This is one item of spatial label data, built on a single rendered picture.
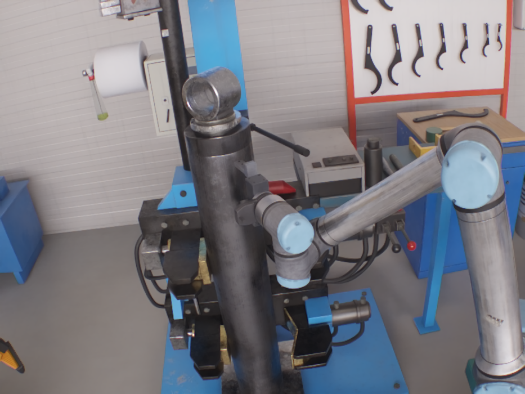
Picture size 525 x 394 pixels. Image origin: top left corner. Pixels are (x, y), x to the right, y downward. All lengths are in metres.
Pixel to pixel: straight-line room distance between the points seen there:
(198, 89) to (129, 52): 0.88
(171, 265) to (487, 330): 1.11
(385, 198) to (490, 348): 0.46
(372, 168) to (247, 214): 0.75
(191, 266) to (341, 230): 0.64
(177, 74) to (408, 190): 1.03
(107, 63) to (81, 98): 1.42
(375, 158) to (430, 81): 2.04
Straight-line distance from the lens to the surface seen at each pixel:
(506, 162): 2.94
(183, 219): 1.87
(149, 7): 1.33
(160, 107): 2.35
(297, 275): 1.22
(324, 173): 1.80
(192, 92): 1.50
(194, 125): 1.47
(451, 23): 3.80
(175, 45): 1.77
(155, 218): 1.88
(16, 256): 3.70
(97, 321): 3.17
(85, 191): 4.03
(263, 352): 1.97
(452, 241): 3.04
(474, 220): 0.94
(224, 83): 1.43
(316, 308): 2.08
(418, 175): 1.09
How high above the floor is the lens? 1.97
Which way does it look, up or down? 28 degrees down
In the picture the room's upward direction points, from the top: 7 degrees counter-clockwise
